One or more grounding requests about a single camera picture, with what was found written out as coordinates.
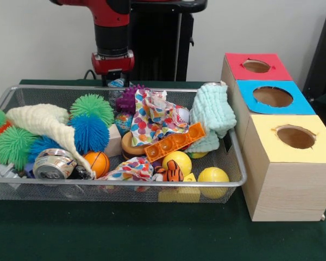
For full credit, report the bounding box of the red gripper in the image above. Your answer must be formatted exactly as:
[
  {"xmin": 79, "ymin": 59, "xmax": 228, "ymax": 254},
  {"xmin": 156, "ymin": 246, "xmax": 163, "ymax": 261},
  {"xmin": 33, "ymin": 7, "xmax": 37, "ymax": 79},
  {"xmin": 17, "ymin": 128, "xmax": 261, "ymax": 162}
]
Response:
[{"xmin": 91, "ymin": 50, "xmax": 135, "ymax": 88}]

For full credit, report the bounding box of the purple spiky rubber toy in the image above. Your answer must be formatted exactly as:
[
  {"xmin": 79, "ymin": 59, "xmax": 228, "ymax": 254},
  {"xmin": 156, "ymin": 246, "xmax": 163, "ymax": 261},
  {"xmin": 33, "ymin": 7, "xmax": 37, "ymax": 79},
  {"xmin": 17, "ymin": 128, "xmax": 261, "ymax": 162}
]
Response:
[{"xmin": 115, "ymin": 84, "xmax": 150, "ymax": 114}]

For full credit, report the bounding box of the colourful dotted cloth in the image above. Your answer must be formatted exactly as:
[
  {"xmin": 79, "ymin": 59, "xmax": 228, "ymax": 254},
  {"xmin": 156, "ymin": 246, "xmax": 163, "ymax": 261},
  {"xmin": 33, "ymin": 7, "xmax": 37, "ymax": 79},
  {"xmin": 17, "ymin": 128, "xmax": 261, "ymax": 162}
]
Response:
[{"xmin": 130, "ymin": 88, "xmax": 191, "ymax": 147}]

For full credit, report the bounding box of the cream knitted cloth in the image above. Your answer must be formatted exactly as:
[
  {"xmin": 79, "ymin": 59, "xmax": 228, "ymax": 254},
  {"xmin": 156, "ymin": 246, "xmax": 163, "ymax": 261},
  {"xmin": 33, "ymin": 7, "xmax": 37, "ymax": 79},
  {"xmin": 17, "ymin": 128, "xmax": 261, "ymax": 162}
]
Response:
[{"xmin": 5, "ymin": 103, "xmax": 97, "ymax": 179}]

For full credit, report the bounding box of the light blue knitted cloth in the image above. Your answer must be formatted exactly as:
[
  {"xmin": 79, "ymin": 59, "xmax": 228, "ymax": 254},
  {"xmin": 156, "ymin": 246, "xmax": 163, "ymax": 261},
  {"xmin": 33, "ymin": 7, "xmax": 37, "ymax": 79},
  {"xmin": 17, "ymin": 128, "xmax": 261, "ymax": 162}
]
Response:
[{"xmin": 183, "ymin": 83, "xmax": 237, "ymax": 153}]

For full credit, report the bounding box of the wooden box with three holes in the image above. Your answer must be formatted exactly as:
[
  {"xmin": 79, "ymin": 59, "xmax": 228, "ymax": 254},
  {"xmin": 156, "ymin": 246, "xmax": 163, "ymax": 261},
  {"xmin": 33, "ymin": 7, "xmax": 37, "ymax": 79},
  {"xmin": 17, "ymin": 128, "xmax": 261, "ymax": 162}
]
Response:
[{"xmin": 220, "ymin": 52, "xmax": 326, "ymax": 222}]

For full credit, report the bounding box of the green spiky rubber ball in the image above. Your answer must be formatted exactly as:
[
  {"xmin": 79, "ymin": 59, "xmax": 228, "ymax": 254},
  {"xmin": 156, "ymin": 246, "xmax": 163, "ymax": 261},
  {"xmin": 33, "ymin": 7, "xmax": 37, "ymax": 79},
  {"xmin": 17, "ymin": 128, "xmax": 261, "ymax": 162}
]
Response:
[{"xmin": 70, "ymin": 94, "xmax": 115, "ymax": 127}]

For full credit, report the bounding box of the blue spiky rubber ball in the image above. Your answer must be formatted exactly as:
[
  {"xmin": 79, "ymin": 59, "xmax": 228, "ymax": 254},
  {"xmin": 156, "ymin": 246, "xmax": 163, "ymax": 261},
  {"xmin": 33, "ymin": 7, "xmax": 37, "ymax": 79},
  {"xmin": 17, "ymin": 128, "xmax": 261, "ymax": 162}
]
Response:
[{"xmin": 67, "ymin": 114, "xmax": 111, "ymax": 155}]

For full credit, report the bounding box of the orange toy building brick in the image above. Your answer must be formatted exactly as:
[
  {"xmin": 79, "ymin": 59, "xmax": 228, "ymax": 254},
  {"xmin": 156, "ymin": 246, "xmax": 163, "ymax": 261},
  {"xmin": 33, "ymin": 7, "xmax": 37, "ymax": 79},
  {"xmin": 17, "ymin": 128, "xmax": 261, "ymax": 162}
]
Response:
[{"xmin": 144, "ymin": 122, "xmax": 207, "ymax": 163}]

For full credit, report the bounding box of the yellow ball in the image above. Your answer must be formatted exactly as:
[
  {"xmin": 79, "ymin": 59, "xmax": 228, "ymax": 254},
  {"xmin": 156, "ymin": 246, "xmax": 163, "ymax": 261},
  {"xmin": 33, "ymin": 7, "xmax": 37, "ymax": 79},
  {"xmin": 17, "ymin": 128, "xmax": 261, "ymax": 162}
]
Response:
[
  {"xmin": 162, "ymin": 151, "xmax": 193, "ymax": 176},
  {"xmin": 197, "ymin": 167, "xmax": 230, "ymax": 198}
]

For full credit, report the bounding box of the green spiky caterpillar toy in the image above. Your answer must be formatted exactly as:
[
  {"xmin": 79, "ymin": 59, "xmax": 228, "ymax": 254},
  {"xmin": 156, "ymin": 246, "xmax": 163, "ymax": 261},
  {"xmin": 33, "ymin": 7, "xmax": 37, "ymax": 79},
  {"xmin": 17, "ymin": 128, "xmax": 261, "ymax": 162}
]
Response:
[{"xmin": 0, "ymin": 108, "xmax": 39, "ymax": 171}]

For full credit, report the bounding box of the silver wire mesh bin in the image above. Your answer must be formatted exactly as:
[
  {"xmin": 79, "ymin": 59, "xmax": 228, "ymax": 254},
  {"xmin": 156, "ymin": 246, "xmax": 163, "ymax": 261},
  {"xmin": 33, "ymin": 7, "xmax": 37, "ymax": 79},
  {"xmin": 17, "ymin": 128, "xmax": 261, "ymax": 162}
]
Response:
[{"xmin": 0, "ymin": 84, "xmax": 248, "ymax": 203}]

